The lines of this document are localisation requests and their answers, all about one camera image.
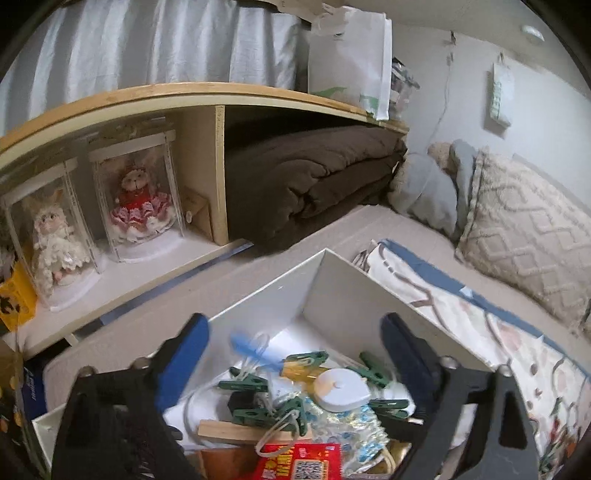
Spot white round tape measure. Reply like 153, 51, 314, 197
314, 368, 371, 411

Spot beige knit pillow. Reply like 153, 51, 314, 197
455, 148, 591, 335

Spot grey curtain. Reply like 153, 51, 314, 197
11, 0, 301, 134

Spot wooden bedside shelf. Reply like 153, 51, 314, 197
0, 82, 409, 361

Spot beige plush toy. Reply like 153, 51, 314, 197
427, 142, 455, 174

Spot white storage box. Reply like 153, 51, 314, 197
32, 249, 499, 480

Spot white looped cord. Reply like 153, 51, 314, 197
256, 408, 308, 455

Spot clear display case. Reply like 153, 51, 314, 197
0, 159, 101, 312
88, 130, 186, 264

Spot clear plastic storage bin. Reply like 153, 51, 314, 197
390, 58, 420, 121

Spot red printed packet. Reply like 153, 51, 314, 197
252, 443, 345, 480

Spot grey pillow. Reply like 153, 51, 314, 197
388, 141, 476, 236

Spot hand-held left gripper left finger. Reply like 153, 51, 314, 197
51, 313, 211, 480

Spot hanging white paper bag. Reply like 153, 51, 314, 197
489, 60, 515, 127

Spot cartoon printed blanket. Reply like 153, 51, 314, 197
353, 240, 591, 480

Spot red dress doll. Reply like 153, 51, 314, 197
107, 157, 175, 243

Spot white hanging cable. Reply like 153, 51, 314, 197
436, 32, 457, 132

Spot yellow black box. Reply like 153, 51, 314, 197
0, 263, 38, 330

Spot white dress doll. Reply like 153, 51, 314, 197
28, 189, 90, 289

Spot wooden stick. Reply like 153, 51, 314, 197
198, 420, 296, 446

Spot white tote bag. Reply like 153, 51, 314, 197
307, 4, 393, 121

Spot brown folded blanket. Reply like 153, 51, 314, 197
225, 127, 407, 250

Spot blue book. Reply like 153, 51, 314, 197
18, 360, 49, 421

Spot heap of green clothespins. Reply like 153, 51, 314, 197
218, 352, 411, 435

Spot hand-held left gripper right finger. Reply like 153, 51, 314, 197
379, 313, 539, 480

